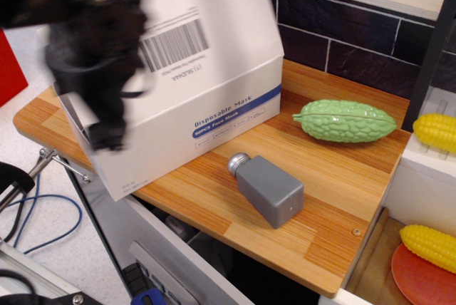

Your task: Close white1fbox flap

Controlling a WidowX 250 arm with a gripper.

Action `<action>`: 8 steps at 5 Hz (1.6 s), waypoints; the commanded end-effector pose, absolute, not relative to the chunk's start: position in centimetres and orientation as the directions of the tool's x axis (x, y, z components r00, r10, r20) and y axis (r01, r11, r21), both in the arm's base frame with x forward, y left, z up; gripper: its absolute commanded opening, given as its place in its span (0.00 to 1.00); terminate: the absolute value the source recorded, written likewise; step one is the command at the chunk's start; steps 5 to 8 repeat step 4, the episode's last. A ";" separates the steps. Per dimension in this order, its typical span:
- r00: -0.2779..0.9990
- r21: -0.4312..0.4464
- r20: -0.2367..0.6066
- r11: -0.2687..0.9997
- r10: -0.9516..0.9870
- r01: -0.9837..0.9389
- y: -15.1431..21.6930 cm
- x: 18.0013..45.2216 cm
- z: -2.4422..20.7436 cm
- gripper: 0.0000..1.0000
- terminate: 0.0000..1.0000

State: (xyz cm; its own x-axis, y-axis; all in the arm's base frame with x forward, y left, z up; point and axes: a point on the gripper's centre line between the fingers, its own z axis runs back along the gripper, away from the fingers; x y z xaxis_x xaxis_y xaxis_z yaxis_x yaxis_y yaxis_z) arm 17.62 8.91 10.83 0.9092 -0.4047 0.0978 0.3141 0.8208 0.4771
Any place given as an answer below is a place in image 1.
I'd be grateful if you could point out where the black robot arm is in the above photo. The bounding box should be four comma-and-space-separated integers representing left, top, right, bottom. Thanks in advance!
1, 0, 147, 150

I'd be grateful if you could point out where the blue black device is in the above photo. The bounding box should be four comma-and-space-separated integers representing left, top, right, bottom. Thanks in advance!
121, 263, 167, 305

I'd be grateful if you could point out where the white face mask box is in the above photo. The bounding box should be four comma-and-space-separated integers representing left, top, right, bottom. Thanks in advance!
59, 0, 284, 200

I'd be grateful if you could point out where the metal clamp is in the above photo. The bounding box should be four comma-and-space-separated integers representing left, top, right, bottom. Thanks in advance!
1, 148, 92, 212

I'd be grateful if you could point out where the blue cable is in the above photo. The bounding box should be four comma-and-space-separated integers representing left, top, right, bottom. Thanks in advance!
6, 172, 83, 254

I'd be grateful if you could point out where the orange plate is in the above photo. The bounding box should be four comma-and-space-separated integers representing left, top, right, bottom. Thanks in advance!
391, 244, 455, 304

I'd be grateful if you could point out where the red box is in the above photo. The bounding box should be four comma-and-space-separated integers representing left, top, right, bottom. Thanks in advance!
0, 30, 29, 106

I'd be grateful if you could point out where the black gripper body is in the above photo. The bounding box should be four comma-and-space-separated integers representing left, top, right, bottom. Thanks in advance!
45, 5, 146, 150

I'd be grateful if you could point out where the yellow corn toy upper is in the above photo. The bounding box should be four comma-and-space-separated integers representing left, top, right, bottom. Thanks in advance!
413, 113, 455, 153

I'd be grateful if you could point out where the yellow corn toy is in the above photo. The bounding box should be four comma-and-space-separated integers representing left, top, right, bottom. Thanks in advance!
413, 113, 455, 153
400, 224, 455, 274

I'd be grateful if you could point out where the wooden shelf board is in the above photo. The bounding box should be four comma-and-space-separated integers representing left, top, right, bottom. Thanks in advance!
75, 61, 410, 304

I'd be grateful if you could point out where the green bitter gourd toy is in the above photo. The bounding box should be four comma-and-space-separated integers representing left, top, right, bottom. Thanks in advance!
292, 99, 397, 143

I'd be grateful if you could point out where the grey salt shaker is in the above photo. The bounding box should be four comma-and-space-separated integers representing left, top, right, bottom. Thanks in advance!
227, 152, 304, 229

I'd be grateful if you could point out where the yellow corn toy lower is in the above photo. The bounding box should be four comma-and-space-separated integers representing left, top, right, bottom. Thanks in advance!
400, 224, 455, 274

